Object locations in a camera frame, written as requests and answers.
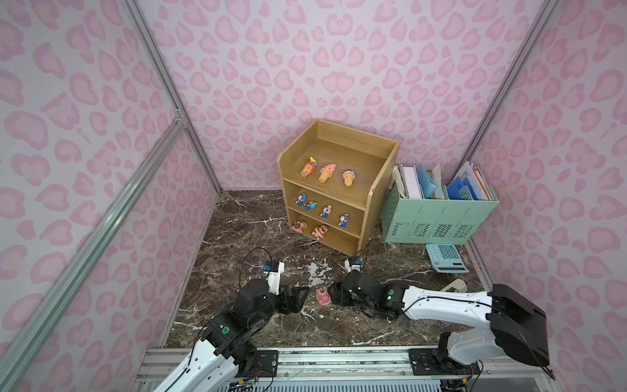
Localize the pink ice cream cone toy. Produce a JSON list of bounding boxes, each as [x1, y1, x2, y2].
[[318, 163, 336, 184]]

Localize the mint green calculator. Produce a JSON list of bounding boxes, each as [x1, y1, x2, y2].
[[426, 244, 470, 274]]

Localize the mint green file organizer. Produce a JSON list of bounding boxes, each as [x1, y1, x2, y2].
[[381, 186, 499, 245]]

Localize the sprinkled ice cream cone toy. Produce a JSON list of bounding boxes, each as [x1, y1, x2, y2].
[[300, 157, 318, 177]]

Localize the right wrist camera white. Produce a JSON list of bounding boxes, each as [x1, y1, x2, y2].
[[344, 256, 363, 273]]

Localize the papers and folders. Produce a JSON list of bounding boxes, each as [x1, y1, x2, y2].
[[389, 161, 498, 203]]

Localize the small blue figure toy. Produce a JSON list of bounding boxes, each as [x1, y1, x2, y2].
[[296, 193, 307, 207]]

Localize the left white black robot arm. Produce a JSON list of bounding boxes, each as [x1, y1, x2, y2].
[[156, 278, 310, 391]]

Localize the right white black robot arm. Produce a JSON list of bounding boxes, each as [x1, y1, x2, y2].
[[328, 270, 550, 369]]

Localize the pink round toy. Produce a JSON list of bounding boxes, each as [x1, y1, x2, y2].
[[315, 287, 332, 305]]

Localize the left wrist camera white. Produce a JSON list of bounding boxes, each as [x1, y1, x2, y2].
[[264, 261, 285, 295]]

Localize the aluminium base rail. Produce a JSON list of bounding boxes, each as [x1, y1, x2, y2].
[[131, 339, 559, 391]]

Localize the small purple figure toy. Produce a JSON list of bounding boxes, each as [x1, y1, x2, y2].
[[338, 213, 349, 228]]

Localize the wooden three-tier shelf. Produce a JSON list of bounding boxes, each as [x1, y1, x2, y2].
[[278, 120, 400, 256]]

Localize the pink red toy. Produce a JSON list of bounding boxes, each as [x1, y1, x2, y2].
[[312, 225, 328, 241]]

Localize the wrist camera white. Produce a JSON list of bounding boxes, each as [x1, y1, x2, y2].
[[344, 256, 363, 273], [264, 261, 285, 295]]

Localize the white blue stapler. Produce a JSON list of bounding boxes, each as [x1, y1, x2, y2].
[[441, 279, 468, 293]]

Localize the blue pink pig figure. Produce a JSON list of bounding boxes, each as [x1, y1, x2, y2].
[[320, 204, 332, 219]]

